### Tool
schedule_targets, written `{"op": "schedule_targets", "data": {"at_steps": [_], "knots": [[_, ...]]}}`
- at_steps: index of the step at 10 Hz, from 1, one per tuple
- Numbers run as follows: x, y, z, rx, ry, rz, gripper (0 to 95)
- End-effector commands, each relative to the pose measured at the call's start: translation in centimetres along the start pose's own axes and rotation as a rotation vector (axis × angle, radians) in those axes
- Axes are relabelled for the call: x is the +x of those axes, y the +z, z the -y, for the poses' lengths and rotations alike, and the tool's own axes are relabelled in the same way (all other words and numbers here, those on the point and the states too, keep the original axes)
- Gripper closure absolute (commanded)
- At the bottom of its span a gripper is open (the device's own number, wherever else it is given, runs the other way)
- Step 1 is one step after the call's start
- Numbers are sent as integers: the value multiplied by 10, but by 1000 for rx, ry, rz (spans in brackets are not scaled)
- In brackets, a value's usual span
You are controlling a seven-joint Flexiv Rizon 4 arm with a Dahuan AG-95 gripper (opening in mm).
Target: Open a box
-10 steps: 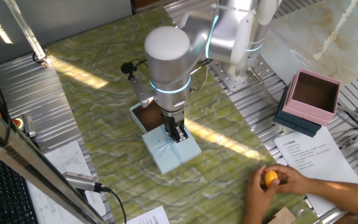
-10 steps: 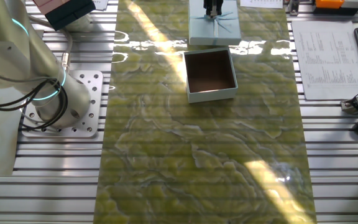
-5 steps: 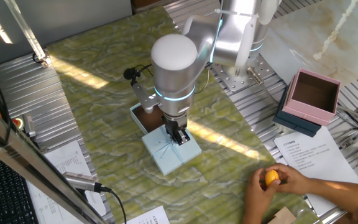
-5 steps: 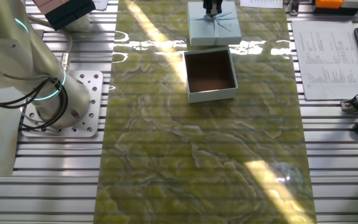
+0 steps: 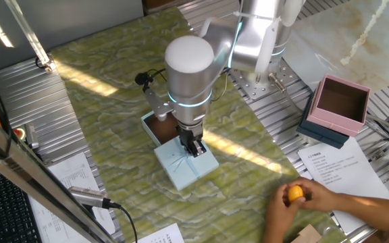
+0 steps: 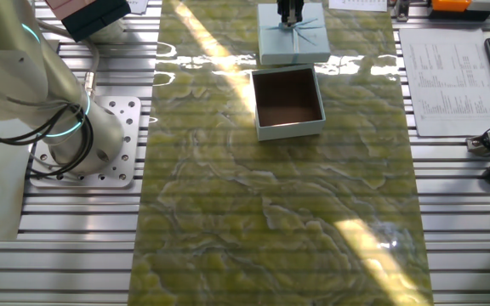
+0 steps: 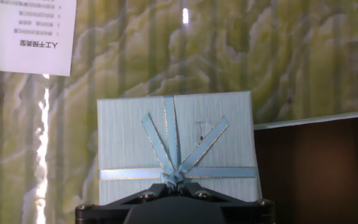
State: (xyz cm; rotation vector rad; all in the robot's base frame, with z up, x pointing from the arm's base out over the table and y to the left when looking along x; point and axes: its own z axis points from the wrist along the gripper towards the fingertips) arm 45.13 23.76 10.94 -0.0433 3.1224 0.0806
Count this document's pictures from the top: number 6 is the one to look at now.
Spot dark blue cardboard box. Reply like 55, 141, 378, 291
60, 0, 132, 43

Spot black base cable bundle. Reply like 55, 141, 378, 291
0, 100, 95, 179

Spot green marble pattern mat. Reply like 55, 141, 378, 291
128, 0, 436, 306

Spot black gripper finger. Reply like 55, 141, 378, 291
276, 0, 292, 26
290, 0, 305, 27

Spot light blue box base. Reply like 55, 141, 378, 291
249, 63, 328, 142

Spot pink cardboard box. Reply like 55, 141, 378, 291
44, 0, 97, 20

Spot printed instruction paper sheet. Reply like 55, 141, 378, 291
123, 0, 149, 14

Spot small printed paper sheet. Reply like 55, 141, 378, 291
328, 0, 389, 13

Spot grey box with orange button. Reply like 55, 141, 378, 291
430, 0, 490, 20

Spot grey hose with metal connector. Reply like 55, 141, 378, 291
36, 19, 101, 99

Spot light blue ribboned box lid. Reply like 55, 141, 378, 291
256, 2, 332, 66

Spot silver robot mounting plate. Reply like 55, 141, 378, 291
27, 95, 143, 189

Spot printed table paper sheet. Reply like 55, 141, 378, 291
399, 27, 490, 138

